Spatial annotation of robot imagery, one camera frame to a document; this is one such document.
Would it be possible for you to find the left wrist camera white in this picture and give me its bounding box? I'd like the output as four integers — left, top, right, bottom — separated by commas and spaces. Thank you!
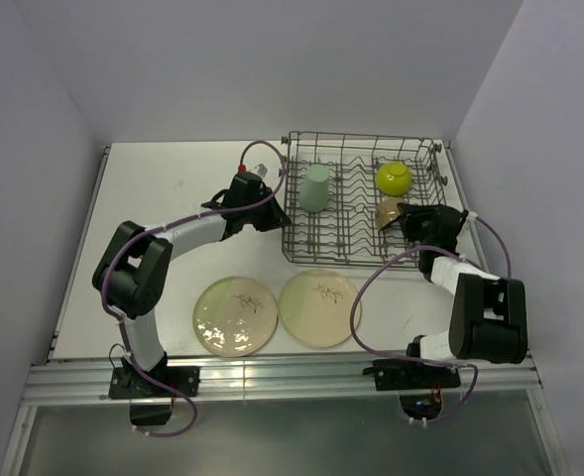
250, 164, 268, 180

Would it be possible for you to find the grey wire dish rack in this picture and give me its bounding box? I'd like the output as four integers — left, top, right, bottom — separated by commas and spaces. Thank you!
281, 131, 448, 267

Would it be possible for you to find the cream plate with branch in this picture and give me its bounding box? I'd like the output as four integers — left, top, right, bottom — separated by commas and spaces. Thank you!
192, 276, 278, 358
279, 270, 358, 349

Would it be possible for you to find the pale green plastic cup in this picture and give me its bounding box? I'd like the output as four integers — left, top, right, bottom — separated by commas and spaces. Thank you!
298, 164, 330, 213

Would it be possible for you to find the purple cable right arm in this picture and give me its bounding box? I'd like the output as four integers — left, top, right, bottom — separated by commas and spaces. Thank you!
349, 210, 514, 423

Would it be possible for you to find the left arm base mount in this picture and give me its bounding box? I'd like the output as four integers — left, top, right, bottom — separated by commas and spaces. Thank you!
108, 364, 200, 427

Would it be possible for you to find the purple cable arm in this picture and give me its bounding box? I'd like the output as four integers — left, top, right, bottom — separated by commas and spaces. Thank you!
100, 140, 289, 437
349, 210, 514, 423

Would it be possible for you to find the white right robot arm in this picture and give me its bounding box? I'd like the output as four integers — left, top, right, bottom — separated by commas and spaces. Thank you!
397, 202, 527, 387

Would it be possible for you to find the lime green bowl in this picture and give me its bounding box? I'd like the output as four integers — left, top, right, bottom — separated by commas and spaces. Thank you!
375, 162, 412, 196

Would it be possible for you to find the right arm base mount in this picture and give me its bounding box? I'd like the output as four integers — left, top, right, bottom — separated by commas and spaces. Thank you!
362, 359, 461, 421

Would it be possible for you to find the aluminium rail frame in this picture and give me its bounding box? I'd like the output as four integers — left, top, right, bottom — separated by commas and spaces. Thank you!
21, 346, 543, 408

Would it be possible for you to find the black bowl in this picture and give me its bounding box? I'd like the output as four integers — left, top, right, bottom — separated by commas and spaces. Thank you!
375, 196, 402, 230

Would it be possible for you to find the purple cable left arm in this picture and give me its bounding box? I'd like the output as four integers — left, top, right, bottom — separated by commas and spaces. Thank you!
100, 140, 289, 437

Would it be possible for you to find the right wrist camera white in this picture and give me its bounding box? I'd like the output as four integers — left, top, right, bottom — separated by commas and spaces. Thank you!
466, 211, 478, 223

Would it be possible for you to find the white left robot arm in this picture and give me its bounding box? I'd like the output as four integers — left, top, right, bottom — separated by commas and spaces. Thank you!
92, 172, 291, 396

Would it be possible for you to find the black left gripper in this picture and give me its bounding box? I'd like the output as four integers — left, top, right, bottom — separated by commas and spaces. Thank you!
243, 187, 292, 232

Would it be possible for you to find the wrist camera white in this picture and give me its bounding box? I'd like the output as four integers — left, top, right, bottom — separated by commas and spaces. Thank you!
466, 211, 478, 223
250, 164, 268, 180

